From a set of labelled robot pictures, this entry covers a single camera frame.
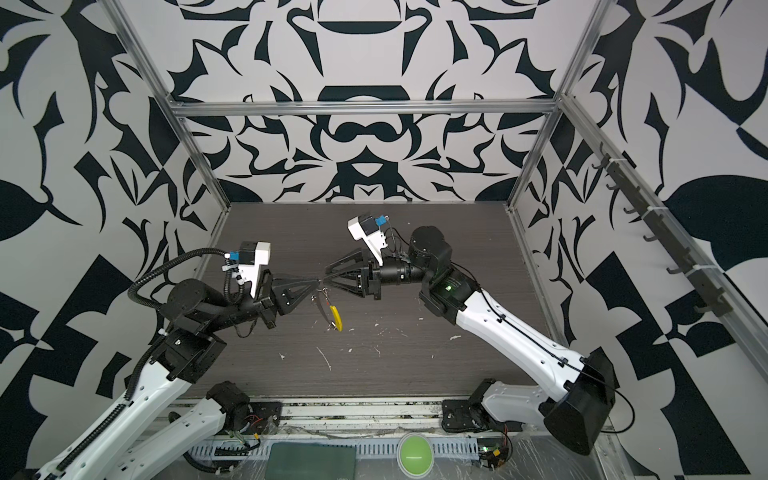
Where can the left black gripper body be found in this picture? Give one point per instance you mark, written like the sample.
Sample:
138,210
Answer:
266,307

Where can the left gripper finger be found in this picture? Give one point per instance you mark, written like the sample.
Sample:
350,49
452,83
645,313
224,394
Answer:
294,281
290,298

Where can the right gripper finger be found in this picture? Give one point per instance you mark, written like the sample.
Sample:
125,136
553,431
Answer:
351,286
348,266

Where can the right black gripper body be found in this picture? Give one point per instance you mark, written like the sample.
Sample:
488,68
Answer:
378,284

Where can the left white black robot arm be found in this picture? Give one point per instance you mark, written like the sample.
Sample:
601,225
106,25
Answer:
179,356

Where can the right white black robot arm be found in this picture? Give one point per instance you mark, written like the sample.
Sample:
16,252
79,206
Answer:
575,393

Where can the dark green pad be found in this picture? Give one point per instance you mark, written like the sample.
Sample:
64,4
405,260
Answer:
310,461

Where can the green round button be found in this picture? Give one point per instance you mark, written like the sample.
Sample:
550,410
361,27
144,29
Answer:
415,456

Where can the small circuit board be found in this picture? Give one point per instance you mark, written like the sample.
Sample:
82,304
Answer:
493,456

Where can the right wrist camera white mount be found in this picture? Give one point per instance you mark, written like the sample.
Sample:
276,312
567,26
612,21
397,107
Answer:
369,229

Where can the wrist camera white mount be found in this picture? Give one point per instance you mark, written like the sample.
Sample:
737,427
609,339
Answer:
369,229
248,262

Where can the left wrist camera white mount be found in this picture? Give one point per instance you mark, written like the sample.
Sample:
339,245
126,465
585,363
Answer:
248,262

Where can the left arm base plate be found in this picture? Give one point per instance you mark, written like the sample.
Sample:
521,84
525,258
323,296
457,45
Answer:
260,417

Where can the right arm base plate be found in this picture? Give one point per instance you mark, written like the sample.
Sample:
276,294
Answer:
464,416

